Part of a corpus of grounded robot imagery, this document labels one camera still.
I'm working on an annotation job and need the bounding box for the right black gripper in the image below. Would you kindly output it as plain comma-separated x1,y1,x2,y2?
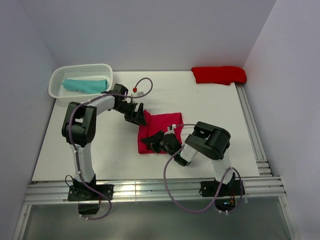
140,129,176,158

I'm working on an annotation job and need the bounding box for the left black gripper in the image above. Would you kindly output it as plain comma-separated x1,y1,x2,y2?
114,101,147,126

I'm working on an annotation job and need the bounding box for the magenta t shirt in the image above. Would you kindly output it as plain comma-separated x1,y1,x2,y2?
137,110,184,155

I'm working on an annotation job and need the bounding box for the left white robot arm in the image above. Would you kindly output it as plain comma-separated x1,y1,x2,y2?
61,84,147,200

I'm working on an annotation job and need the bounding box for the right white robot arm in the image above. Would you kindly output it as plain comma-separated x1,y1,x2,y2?
140,121,235,195

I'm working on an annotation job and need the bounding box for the teal rolled t shirt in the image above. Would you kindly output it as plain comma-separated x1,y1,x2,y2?
62,79,109,95

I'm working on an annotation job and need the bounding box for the white perforated plastic basket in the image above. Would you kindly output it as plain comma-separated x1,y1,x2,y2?
48,63,113,103

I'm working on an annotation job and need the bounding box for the folded red t shirt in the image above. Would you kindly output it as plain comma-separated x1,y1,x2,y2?
191,66,247,86

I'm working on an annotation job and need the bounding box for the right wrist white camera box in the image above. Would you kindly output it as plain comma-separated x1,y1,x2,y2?
165,124,177,135

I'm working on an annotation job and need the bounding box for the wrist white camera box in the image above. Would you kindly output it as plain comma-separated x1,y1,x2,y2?
165,124,177,135
131,91,144,98

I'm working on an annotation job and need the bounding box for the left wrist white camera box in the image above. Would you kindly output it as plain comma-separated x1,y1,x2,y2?
131,91,144,98

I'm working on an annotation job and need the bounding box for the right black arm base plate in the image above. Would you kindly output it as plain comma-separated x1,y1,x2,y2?
199,179,246,212

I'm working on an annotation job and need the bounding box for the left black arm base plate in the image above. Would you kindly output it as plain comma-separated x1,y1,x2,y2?
64,175,114,218

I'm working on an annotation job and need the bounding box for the right side aluminium rail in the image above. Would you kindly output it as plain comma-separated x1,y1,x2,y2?
235,83,274,177

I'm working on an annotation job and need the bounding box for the front aluminium rail frame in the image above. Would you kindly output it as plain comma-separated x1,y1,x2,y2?
22,176,286,205

